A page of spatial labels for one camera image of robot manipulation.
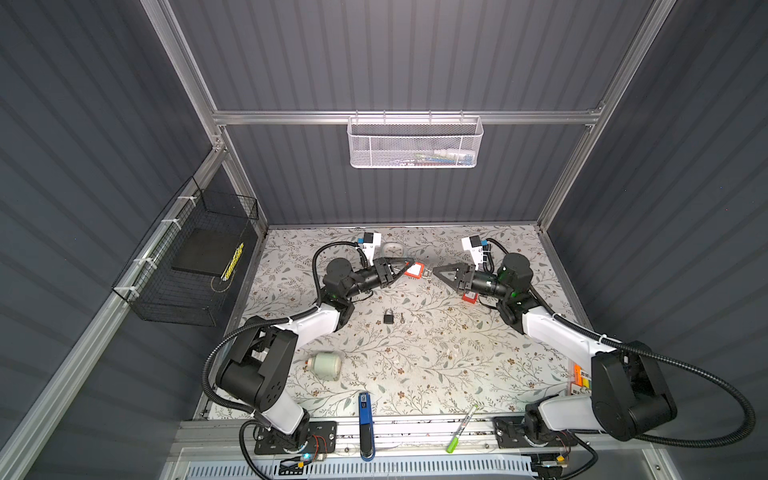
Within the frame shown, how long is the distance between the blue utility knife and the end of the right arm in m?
0.38

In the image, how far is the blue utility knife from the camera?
0.71 m

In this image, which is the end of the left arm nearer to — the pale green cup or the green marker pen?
the pale green cup

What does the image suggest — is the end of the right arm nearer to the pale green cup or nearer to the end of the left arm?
the end of the left arm

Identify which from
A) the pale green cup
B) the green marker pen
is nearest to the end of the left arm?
the pale green cup

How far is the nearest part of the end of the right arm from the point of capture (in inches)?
27.4

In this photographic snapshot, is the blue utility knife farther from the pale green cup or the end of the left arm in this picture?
the end of the left arm

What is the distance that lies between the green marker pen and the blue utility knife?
0.19 metres

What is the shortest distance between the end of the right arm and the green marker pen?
344 mm

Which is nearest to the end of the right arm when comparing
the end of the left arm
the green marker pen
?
the end of the left arm

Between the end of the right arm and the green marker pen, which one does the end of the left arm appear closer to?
the end of the right arm

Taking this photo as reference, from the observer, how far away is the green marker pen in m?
0.74

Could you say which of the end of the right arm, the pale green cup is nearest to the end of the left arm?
the end of the right arm

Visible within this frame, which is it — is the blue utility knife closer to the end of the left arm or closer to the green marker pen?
the green marker pen
